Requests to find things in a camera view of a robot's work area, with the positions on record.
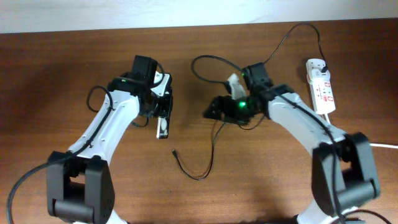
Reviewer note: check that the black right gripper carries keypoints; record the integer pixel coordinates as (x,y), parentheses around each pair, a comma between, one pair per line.
(227,101)

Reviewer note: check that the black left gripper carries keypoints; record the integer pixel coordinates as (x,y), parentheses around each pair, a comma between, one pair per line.
(165,108)

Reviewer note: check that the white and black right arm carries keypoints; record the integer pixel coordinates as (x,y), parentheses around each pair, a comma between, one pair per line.
(344,174)

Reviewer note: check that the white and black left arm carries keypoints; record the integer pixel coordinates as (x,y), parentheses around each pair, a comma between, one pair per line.
(79,184)

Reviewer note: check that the white power strip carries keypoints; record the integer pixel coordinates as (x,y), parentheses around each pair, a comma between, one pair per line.
(320,86)

